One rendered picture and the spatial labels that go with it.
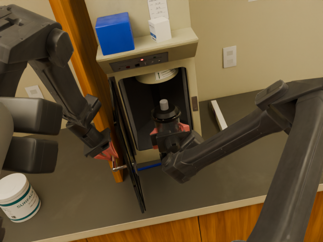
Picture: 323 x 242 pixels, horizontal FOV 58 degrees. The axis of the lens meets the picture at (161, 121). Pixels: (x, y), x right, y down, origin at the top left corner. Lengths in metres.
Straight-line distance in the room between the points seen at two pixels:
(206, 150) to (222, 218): 0.57
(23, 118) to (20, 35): 0.18
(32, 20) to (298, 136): 0.45
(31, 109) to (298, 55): 1.61
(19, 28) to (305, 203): 0.47
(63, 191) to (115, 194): 0.24
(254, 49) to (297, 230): 1.29
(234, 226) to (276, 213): 0.88
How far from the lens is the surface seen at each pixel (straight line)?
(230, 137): 0.69
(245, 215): 1.28
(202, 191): 1.17
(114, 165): 0.96
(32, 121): 0.28
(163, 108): 1.00
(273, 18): 1.63
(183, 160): 0.79
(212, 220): 1.25
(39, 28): 0.47
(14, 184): 1.27
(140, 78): 1.14
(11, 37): 0.44
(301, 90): 0.59
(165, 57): 0.99
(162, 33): 0.94
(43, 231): 1.26
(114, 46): 0.92
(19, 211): 1.29
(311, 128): 0.52
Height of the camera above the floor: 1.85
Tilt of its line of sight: 36 degrees down
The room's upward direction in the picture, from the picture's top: 11 degrees counter-clockwise
